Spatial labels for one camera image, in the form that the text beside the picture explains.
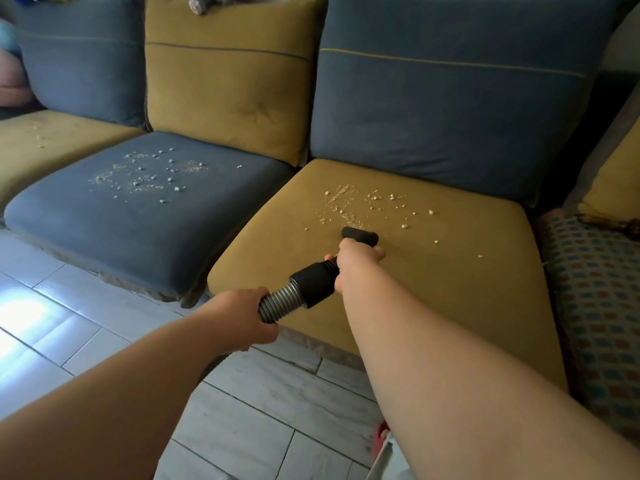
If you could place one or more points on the person's right hand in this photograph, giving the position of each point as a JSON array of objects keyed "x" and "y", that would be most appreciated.
[{"x": 352, "y": 259}]

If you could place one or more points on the person's left hand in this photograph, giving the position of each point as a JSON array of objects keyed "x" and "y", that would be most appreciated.
[{"x": 235, "y": 317}]

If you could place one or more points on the person's right thumb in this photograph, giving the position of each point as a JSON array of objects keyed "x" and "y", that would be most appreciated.
[{"x": 331, "y": 257}]

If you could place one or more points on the person's left fingers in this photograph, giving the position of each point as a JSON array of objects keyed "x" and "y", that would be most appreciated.
[{"x": 266, "y": 332}]

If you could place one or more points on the person's left forearm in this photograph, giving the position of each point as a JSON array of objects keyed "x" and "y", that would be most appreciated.
[{"x": 105, "y": 394}]

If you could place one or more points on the person's right forearm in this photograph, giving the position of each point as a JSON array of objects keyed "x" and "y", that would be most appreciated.
[{"x": 450, "y": 384}]

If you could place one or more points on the scattered crumbs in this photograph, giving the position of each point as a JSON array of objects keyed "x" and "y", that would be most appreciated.
[
  {"x": 39, "y": 134},
  {"x": 145, "y": 177},
  {"x": 370, "y": 204}
]

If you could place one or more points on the yellow seat cushion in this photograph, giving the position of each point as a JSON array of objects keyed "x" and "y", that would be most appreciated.
[
  {"x": 60, "y": 144},
  {"x": 450, "y": 284}
]

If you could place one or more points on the blue seat cushion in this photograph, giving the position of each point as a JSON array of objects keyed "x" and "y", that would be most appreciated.
[{"x": 150, "y": 229}]

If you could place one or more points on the red slipper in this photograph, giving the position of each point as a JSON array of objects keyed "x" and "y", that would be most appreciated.
[{"x": 380, "y": 438}]

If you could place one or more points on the white garment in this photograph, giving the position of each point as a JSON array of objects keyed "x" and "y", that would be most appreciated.
[{"x": 392, "y": 462}]

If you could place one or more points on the large blue back cushion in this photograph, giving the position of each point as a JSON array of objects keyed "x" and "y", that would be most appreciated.
[{"x": 440, "y": 104}]

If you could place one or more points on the yellow back cushion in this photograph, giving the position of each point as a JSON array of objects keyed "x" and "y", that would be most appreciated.
[{"x": 225, "y": 79}]

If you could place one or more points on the checkered colourful cloth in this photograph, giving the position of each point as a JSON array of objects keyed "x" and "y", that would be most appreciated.
[{"x": 595, "y": 304}]

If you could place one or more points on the grey plush toy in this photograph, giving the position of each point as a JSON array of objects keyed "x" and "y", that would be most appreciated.
[{"x": 202, "y": 2}]

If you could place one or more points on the small yellow cushion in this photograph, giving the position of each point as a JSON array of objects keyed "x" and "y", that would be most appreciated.
[{"x": 612, "y": 189}]

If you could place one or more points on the small blue back cushion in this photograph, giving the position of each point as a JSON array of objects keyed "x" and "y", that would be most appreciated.
[{"x": 85, "y": 59}]

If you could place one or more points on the pink cushion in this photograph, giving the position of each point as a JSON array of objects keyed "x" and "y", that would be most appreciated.
[{"x": 12, "y": 79}]

